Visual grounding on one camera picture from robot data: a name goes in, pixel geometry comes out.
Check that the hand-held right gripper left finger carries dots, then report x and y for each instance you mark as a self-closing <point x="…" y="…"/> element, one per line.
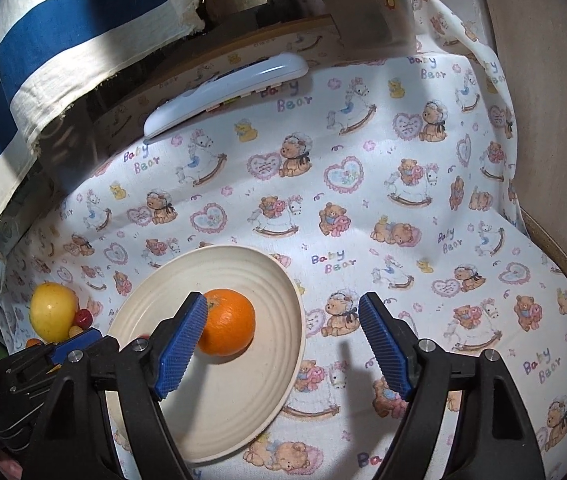
<point x="183" y="350"/>

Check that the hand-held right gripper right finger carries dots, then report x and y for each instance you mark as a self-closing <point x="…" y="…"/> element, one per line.
<point x="383" y="350"/>

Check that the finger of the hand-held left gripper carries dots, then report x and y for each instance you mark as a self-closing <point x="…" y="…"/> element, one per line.
<point x="78" y="342"/>
<point x="11" y="427"/>

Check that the small yellow fruit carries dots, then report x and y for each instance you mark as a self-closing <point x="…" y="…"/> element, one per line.
<point x="74" y="331"/>

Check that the red crabapple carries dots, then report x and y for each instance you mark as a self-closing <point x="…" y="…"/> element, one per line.
<point x="82" y="317"/>

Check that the yellow apple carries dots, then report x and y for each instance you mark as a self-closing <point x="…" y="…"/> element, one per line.
<point x="54" y="311"/>

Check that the small orange kumquat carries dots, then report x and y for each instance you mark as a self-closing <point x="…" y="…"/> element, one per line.
<point x="34" y="343"/>

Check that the orange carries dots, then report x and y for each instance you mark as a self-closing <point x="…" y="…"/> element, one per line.
<point x="231" y="322"/>

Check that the cream ribbed plate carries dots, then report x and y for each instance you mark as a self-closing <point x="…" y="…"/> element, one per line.
<point x="248" y="390"/>

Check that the bear printed cloth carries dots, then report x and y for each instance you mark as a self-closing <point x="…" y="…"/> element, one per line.
<point x="313" y="220"/>

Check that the white remote control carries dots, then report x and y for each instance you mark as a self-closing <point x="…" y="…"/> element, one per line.
<point x="223" y="92"/>

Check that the blue white orange striped cloth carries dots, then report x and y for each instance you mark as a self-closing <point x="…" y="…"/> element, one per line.
<point x="63" y="25"/>

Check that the wooden rail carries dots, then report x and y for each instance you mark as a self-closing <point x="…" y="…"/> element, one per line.
<point x="273" y="30"/>

